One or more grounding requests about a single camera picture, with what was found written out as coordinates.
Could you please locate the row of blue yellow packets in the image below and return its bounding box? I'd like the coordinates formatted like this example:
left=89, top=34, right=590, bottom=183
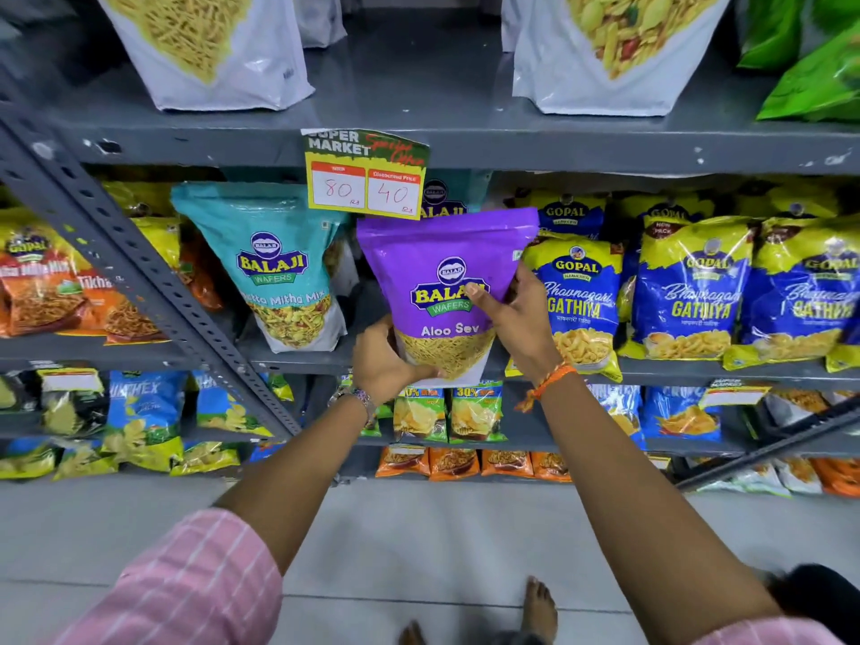
left=505, top=177, right=860, bottom=385

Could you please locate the person's right hand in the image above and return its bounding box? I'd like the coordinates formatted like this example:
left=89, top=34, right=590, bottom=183
left=465, top=262, right=565, bottom=387

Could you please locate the person's left forearm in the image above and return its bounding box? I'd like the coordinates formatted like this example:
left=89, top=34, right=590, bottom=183
left=214, top=393, right=378, bottom=577

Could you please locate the white packet of thin noodles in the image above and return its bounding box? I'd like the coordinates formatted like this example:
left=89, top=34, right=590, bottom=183
left=94, top=0, right=315, bottom=112

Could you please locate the plain white snack packet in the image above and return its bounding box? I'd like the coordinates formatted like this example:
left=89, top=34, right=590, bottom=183
left=292, top=0, right=348, bottom=49
left=500, top=0, right=524, bottom=53

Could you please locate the black diagonal rack bar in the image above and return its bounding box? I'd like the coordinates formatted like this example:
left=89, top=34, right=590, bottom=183
left=675, top=395, right=860, bottom=493

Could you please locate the large orange snack packet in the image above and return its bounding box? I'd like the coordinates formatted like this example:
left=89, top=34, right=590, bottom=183
left=812, top=457, right=860, bottom=499

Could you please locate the small orange snack packet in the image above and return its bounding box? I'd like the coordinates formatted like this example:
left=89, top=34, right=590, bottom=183
left=375, top=446, right=431, bottom=479
left=481, top=450, right=534, bottom=479
left=531, top=452, right=572, bottom=483
left=429, top=448, right=481, bottom=482

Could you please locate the silver wrist bracelet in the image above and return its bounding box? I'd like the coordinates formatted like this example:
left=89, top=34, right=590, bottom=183
left=328, top=385, right=379, bottom=425

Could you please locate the purple snack packet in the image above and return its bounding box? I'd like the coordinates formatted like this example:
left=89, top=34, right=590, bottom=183
left=357, top=208, right=540, bottom=390

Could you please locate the person's left hand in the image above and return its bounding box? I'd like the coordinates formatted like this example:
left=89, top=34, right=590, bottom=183
left=352, top=314, right=439, bottom=404

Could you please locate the grey slotted rack upright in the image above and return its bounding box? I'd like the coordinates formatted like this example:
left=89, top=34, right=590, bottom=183
left=0, top=103, right=303, bottom=440

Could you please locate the yellow green price tag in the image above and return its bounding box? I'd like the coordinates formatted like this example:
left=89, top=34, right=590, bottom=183
left=301, top=129, right=431, bottom=221

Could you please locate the teal snack packet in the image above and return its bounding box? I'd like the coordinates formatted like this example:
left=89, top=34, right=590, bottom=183
left=171, top=182, right=351, bottom=354
left=420, top=170, right=495, bottom=219

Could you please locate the orange wrist thread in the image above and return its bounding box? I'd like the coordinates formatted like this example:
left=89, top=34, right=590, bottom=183
left=514, top=363, right=579, bottom=415

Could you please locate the blue chips packet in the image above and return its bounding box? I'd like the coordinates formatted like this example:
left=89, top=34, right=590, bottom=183
left=640, top=387, right=724, bottom=443
left=191, top=370, right=274, bottom=439
left=588, top=384, right=646, bottom=451
left=103, top=370, right=189, bottom=473

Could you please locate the white packet of mixed snack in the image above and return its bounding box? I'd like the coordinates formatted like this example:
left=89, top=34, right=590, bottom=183
left=512, top=0, right=735, bottom=118

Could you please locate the orange yellow snack packet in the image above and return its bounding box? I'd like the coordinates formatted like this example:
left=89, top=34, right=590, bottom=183
left=101, top=181, right=177, bottom=219
left=177, top=233, right=227, bottom=312
left=0, top=208, right=94, bottom=338
left=57, top=218, right=184, bottom=347

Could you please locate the pink striped shirt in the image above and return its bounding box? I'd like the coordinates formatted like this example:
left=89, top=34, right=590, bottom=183
left=50, top=508, right=845, bottom=645

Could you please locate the person's right forearm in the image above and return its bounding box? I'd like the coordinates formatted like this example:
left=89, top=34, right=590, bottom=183
left=536, top=370, right=786, bottom=645

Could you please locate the grey metal shelving rack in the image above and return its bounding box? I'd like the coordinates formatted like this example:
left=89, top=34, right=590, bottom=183
left=0, top=0, right=860, bottom=499

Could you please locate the green snack packet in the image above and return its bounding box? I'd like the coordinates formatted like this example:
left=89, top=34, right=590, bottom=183
left=757, top=18, right=860, bottom=123
left=735, top=0, right=810, bottom=72

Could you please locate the person's right foot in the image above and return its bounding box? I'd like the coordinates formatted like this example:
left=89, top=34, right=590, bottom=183
left=520, top=575, right=559, bottom=645

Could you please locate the black yellow chips packet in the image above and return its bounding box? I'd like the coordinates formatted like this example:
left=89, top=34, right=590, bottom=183
left=37, top=369, right=110, bottom=439

